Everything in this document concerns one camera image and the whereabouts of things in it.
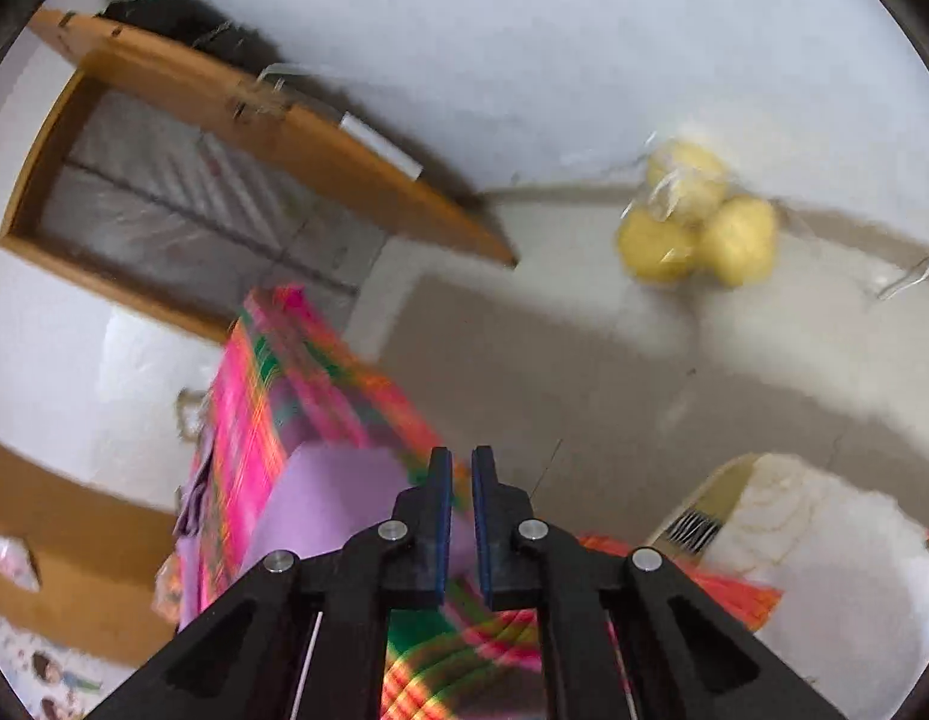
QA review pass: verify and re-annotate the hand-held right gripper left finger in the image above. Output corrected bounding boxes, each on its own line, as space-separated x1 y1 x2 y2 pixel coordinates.
82 447 454 720

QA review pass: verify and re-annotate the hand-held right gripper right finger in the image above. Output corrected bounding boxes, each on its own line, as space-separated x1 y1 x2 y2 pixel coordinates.
472 446 848 720

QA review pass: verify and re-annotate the purple fleece garment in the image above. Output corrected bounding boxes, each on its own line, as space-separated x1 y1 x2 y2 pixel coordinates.
239 444 477 601

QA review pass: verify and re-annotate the cream vented appliance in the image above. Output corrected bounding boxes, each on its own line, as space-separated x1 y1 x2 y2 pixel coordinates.
645 454 766 563

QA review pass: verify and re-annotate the pink plaid bedsheet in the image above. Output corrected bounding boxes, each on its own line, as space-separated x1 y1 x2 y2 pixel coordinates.
183 285 784 720

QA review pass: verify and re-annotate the yellow round fruit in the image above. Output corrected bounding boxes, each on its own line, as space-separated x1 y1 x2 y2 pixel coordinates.
648 142 732 222
618 206 702 286
697 195 781 290

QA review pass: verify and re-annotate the floral patterned quilt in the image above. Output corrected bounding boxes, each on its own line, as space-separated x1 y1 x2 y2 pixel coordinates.
705 454 929 698

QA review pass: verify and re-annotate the wooden wardrobe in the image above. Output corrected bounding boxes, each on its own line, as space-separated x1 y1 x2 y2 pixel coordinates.
0 435 181 668

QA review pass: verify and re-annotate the clear bag of yellow fruit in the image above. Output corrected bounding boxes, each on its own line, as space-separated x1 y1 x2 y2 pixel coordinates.
615 127 784 290

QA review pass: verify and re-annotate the white paper label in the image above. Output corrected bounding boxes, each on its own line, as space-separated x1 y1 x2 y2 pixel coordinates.
338 111 424 182

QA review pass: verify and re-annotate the wooden door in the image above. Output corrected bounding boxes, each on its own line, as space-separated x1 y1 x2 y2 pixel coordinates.
29 9 518 267

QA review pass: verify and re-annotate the dark cloth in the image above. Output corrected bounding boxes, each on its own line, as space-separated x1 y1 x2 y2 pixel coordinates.
100 0 286 72

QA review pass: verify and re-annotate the cartoon wall sticker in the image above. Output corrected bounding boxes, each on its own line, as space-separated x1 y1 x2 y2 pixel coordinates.
18 641 109 720

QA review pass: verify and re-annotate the wooden door frame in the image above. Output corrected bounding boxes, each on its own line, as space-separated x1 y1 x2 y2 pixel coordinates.
0 67 361 346

